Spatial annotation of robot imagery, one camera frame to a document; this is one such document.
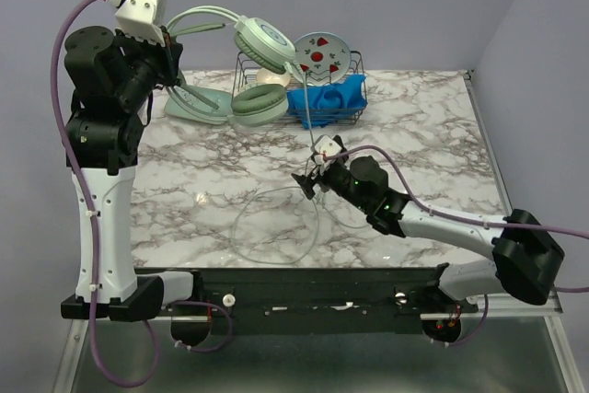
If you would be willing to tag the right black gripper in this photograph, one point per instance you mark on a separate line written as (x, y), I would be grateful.
(317, 179)

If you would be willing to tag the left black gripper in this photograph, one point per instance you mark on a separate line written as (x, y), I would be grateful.
(169, 55)

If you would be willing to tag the mint green headphones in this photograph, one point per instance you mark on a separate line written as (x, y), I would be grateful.
(259, 43)

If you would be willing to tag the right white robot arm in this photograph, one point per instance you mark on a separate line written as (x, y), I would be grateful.
(517, 254)

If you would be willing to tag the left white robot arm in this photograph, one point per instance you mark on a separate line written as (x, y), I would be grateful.
(114, 76)

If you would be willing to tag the blue cloth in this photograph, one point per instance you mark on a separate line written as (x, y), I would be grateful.
(322, 106)

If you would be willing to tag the mint green rectangular tray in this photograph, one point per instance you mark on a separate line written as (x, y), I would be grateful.
(215, 110)

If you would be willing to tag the cream bowl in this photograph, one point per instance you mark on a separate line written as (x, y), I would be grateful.
(266, 77)

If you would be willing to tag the strawberry pattern plate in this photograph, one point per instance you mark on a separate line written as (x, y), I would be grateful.
(324, 57)

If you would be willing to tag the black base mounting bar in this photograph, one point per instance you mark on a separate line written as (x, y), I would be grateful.
(286, 301)

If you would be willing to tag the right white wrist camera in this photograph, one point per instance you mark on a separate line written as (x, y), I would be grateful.
(320, 152)

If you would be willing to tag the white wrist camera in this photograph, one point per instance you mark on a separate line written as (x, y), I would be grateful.
(141, 20)
(320, 152)

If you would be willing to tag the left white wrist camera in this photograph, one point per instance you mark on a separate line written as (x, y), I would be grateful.
(141, 20)

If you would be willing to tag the black wire dish rack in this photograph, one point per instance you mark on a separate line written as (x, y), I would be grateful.
(357, 67)

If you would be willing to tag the aluminium rail frame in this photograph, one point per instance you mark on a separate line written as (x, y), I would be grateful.
(224, 197)

